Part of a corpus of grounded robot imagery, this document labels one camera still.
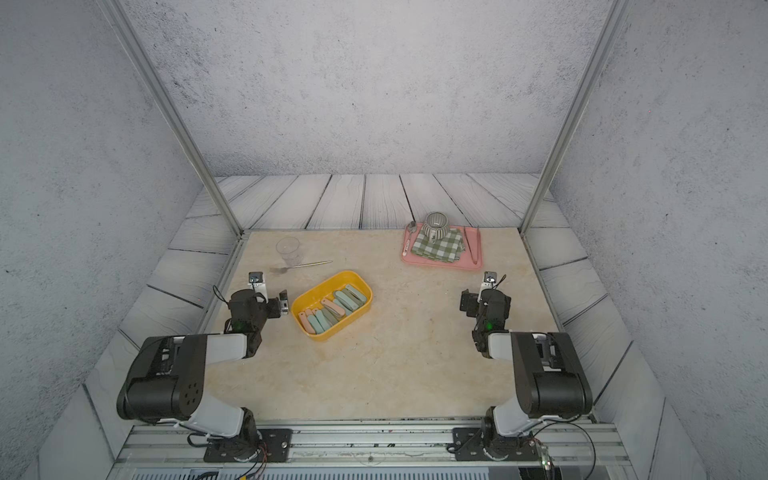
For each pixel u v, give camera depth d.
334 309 0.96
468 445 0.71
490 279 0.81
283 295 0.88
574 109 0.87
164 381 0.45
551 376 0.46
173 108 0.87
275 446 0.73
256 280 0.82
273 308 0.86
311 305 0.98
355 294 1.01
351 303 0.99
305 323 0.93
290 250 1.06
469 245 1.15
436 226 1.18
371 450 0.73
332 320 0.94
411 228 1.22
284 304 0.88
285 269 1.10
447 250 1.14
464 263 1.12
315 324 0.93
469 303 0.85
